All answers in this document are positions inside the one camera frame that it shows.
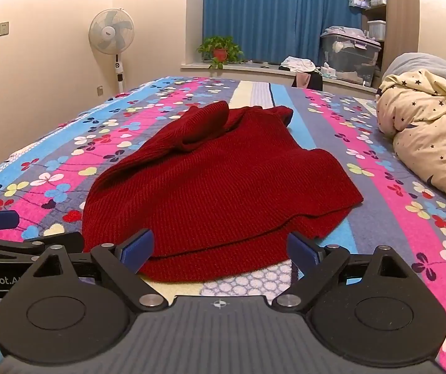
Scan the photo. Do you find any white standing fan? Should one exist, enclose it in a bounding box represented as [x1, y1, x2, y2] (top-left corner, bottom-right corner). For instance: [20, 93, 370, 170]
[88, 8, 135, 95]

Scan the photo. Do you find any wooden shelf unit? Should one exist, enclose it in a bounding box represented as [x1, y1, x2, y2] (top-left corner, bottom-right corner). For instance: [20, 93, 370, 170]
[348, 0, 420, 79]

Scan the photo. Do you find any grey pillow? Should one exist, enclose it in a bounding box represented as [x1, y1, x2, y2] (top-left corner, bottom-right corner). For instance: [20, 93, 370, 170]
[382, 52, 446, 85]

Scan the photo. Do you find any red knitted sweater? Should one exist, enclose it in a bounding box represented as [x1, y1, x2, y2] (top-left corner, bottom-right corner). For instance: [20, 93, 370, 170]
[83, 100, 364, 283]

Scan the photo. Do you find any white cloth pile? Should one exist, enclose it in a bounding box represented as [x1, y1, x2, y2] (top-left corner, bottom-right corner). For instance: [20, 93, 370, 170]
[280, 57, 317, 74]

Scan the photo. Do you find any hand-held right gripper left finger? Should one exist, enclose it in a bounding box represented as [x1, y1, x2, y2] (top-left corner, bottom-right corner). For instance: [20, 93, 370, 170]
[31, 228, 168, 313]

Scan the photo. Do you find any floral striped bed sheet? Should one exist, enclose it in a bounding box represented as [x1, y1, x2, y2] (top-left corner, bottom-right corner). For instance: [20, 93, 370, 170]
[0, 77, 446, 374]

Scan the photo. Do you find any clear plastic storage box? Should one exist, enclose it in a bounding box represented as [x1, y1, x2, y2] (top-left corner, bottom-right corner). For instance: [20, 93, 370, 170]
[320, 31, 381, 87]

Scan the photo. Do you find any cream star print duvet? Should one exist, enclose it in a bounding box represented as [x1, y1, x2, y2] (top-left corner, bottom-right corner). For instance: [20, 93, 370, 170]
[376, 69, 446, 216]

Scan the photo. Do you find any blue curtain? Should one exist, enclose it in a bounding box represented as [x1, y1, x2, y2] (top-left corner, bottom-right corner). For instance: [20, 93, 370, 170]
[203, 0, 364, 65]

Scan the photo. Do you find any potted green plant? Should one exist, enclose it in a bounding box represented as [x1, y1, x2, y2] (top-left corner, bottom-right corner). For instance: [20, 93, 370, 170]
[196, 36, 244, 70]

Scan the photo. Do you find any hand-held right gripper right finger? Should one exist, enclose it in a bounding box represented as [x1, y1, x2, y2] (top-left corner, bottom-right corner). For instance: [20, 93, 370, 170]
[271, 232, 405, 314]

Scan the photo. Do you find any small white storage box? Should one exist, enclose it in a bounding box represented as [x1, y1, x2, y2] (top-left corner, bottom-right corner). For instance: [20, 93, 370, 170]
[367, 20, 386, 41]

